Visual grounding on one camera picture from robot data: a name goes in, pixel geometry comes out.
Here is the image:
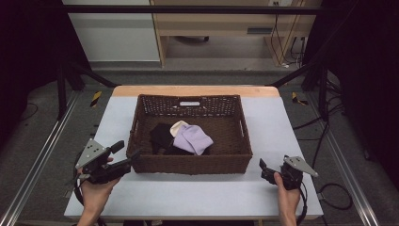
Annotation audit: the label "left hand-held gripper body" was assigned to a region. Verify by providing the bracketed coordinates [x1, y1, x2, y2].
[74, 137, 124, 186]

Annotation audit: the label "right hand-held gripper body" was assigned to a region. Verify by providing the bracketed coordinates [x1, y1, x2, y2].
[268, 154, 319, 191]

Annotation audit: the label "black cloth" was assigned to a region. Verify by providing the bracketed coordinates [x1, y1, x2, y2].
[149, 122, 189, 156]

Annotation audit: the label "cream cloth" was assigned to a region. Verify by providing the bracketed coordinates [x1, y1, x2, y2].
[169, 120, 189, 138]

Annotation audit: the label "brown wicker basket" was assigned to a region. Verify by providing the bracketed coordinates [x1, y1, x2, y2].
[125, 93, 254, 175]

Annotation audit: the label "lilac cloth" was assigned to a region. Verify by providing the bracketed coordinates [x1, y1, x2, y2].
[172, 123, 215, 156]

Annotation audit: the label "person's right hand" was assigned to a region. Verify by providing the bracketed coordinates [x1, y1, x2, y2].
[273, 171, 302, 218]

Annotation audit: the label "person's left hand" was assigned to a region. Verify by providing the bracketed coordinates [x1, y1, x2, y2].
[76, 156, 122, 218]

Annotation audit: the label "light blue table mat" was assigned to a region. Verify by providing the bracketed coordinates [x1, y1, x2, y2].
[63, 95, 324, 218]

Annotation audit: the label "yellow black floor tape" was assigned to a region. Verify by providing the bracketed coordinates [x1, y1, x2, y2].
[89, 90, 104, 108]
[291, 91, 310, 106]

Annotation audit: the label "white cabinet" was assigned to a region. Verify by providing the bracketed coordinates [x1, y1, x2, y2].
[61, 0, 161, 63]

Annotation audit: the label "wooden desk with drawer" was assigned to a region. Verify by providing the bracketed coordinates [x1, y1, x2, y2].
[150, 0, 324, 68]

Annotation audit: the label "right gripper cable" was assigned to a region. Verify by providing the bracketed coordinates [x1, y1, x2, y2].
[295, 180, 309, 226]

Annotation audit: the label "black floor cable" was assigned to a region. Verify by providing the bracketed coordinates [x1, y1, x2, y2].
[293, 93, 354, 211]

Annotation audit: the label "aluminium floor rail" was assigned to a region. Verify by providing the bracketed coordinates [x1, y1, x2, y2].
[304, 92, 380, 226]
[0, 90, 81, 226]

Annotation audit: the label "hanging desk cables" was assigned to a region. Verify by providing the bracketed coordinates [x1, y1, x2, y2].
[270, 1, 307, 69]

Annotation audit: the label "black metal frame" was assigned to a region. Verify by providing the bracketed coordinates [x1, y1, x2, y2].
[56, 4, 333, 122]

